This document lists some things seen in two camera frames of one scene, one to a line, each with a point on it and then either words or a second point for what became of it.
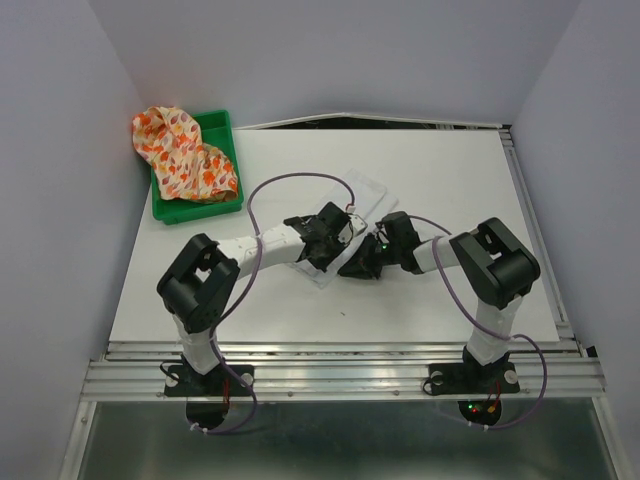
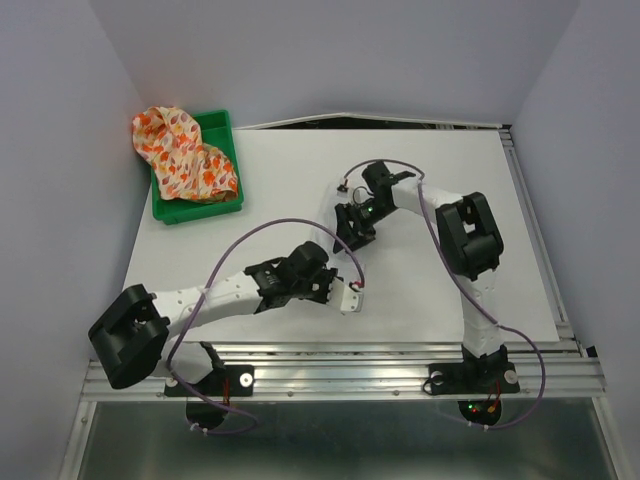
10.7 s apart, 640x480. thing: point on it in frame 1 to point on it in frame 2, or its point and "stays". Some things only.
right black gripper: x=360 y=264 to x=359 y=233
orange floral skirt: x=185 y=168 stays
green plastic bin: x=217 y=133 stays
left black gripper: x=322 y=264 to x=327 y=276
